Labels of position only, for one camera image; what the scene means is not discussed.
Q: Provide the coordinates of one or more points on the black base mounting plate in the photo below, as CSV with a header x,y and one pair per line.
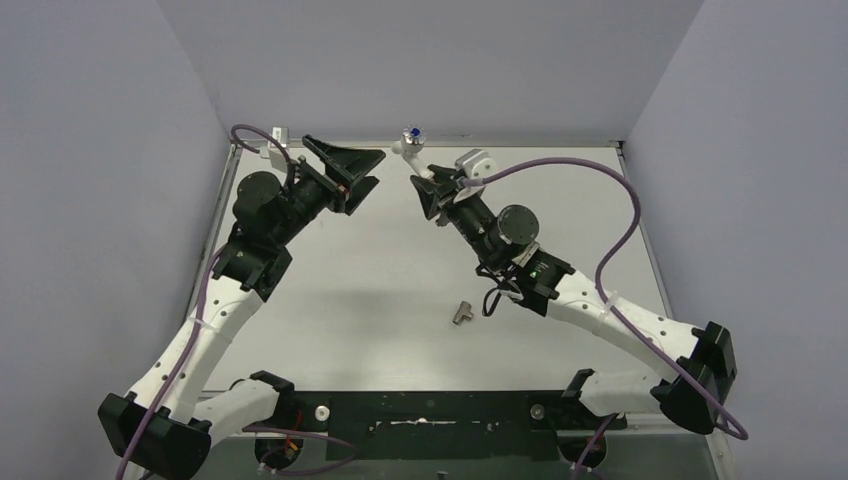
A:
x,y
440,425

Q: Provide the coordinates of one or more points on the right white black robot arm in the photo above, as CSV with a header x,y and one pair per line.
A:
x,y
693,368

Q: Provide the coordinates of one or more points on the white faucet with chrome knob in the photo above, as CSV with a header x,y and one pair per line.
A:
x,y
409,146

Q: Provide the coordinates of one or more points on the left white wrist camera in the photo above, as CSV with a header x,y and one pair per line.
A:
x,y
276,143

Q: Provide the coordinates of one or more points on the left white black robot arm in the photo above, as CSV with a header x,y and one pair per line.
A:
x,y
162,424

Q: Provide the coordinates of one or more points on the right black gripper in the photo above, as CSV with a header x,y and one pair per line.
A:
x,y
431,201

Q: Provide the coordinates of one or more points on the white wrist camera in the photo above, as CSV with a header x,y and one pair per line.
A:
x,y
474,166
276,143

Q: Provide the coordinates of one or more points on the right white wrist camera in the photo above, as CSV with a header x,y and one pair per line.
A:
x,y
474,166

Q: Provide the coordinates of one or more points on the metal tee pipe fitting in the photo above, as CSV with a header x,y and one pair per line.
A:
x,y
463,314

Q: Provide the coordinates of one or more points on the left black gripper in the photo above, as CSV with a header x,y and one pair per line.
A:
x,y
325,182

